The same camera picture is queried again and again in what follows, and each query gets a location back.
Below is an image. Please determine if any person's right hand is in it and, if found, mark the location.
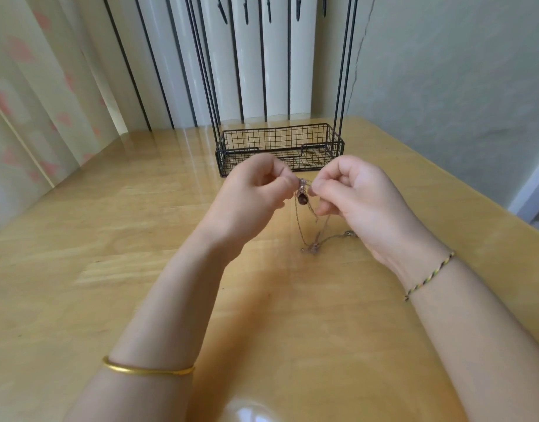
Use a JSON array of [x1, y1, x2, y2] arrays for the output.
[[308, 154, 452, 292]]

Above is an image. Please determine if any person's left hand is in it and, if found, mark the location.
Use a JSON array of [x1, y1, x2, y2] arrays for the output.
[[195, 152, 302, 266]]

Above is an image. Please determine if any chain necklace with pendant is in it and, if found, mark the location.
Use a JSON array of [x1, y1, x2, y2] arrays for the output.
[[292, 176, 359, 257]]

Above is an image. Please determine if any black wire jewelry rack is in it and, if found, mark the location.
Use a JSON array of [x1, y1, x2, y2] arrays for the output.
[[183, 0, 361, 178]]

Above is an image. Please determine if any person's right forearm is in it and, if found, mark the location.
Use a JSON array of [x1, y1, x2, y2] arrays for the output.
[[405, 257, 539, 422]]

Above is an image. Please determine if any person's left forearm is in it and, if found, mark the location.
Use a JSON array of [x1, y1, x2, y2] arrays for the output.
[[66, 226, 231, 422]]

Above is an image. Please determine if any white black-striped curtain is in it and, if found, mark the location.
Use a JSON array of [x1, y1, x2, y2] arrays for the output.
[[66, 0, 320, 135]]

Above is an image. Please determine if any gold bangle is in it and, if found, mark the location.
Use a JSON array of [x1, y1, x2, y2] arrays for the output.
[[101, 355, 197, 378]]

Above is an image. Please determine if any pink floral curtain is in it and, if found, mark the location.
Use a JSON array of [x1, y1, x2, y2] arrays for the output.
[[0, 0, 127, 236]]

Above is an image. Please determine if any braided cord bracelet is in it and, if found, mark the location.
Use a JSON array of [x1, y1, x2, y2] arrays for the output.
[[403, 250, 458, 303]]

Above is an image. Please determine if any white door frame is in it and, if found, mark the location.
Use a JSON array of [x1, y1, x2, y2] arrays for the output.
[[507, 147, 539, 227]]

